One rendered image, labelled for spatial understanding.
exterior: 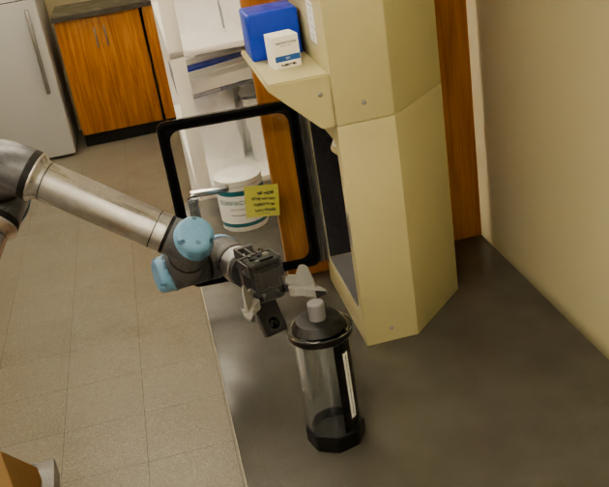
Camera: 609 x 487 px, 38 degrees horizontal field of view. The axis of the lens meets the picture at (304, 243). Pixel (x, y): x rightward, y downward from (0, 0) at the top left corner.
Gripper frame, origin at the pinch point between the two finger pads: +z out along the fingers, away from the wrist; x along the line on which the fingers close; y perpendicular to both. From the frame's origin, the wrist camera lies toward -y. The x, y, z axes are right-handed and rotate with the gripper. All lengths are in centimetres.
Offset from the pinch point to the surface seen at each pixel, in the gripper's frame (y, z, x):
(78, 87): -25, -519, 68
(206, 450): -104, -131, 7
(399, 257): -1.2, -7.1, 27.2
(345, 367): -5.5, 15.9, 1.4
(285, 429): -20.3, 3.1, -6.8
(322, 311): 4.5, 13.7, 0.2
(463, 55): 28, -33, 65
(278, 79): 38.0, -10.8, 10.8
